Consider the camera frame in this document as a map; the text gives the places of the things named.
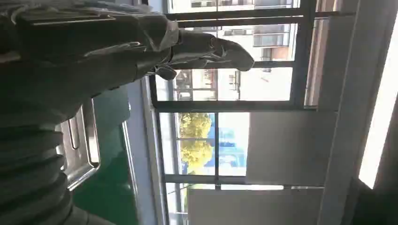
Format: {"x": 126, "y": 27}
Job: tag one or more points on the grey roller blind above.
{"x": 289, "y": 147}

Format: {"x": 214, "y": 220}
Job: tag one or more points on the long ceiling light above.
{"x": 381, "y": 115}

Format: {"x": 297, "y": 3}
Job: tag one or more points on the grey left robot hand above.
{"x": 77, "y": 52}

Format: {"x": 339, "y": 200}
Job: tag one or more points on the ribbed grey left arm sleeve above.
{"x": 31, "y": 174}

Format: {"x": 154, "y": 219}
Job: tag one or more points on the steel tray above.
{"x": 81, "y": 146}

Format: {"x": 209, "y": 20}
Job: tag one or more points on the dark window frame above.
{"x": 298, "y": 59}

